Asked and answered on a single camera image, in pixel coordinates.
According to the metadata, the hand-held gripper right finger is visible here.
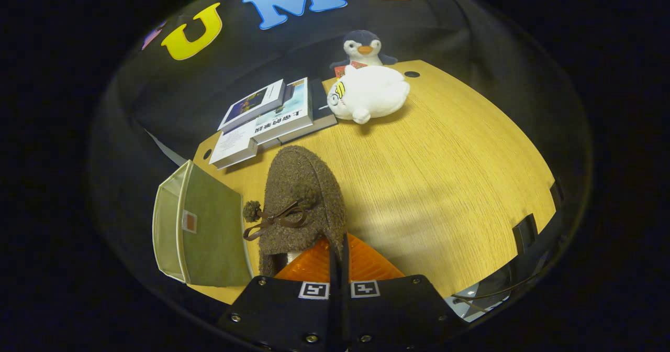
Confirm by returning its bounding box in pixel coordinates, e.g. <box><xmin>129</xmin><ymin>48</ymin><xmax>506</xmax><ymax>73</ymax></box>
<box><xmin>340</xmin><ymin>233</ymin><xmax>461</xmax><ymax>350</ymax></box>

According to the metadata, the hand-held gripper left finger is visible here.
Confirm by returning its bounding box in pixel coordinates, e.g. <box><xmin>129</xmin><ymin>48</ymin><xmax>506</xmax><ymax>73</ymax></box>
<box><xmin>217</xmin><ymin>234</ymin><xmax>341</xmax><ymax>352</ymax></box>

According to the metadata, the green fabric storage box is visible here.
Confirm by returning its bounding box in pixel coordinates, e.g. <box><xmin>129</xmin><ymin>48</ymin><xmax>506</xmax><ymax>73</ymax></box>
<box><xmin>152</xmin><ymin>159</ymin><xmax>254</xmax><ymax>288</ymax></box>

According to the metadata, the brown fuzzy shoe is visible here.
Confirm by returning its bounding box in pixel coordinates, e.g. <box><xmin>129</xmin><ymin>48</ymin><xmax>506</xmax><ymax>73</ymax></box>
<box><xmin>242</xmin><ymin>145</ymin><xmax>347</xmax><ymax>278</ymax></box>

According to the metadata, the black table clamp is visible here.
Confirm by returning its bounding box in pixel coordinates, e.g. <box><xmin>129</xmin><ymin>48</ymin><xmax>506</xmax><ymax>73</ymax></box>
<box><xmin>512</xmin><ymin>214</ymin><xmax>539</xmax><ymax>248</ymax></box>
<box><xmin>549</xmin><ymin>178</ymin><xmax>566</xmax><ymax>208</ymax></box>

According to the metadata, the thick white book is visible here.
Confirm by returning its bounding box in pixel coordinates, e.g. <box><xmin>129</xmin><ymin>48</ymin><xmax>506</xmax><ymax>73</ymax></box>
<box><xmin>208</xmin><ymin>123</ymin><xmax>260</xmax><ymax>171</ymax></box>

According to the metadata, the book with pale blue cover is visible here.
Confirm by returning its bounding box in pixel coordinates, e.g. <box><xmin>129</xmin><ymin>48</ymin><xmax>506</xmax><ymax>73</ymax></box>
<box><xmin>251</xmin><ymin>77</ymin><xmax>315</xmax><ymax>146</ymax></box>

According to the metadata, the black book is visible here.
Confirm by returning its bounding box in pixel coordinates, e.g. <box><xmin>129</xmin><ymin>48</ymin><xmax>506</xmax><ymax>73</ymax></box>
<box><xmin>277</xmin><ymin>78</ymin><xmax>339</xmax><ymax>146</ymax></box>

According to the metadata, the book with night photo cover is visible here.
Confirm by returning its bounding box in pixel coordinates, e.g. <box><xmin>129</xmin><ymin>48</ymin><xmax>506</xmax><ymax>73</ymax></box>
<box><xmin>217</xmin><ymin>79</ymin><xmax>287</xmax><ymax>134</ymax></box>

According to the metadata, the white plush toy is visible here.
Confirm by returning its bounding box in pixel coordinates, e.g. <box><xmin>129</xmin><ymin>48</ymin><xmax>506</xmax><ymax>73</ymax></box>
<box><xmin>327</xmin><ymin>65</ymin><xmax>411</xmax><ymax>125</ymax></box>

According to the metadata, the penguin plush toy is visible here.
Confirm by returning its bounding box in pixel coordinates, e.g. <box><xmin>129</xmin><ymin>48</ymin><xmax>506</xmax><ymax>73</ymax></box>
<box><xmin>329</xmin><ymin>30</ymin><xmax>398</xmax><ymax>78</ymax></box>

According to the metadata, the black backdrop cloth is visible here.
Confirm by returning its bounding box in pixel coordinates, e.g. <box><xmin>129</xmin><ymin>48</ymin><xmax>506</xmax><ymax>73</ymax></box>
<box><xmin>92</xmin><ymin>0</ymin><xmax>592</xmax><ymax>290</ymax></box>

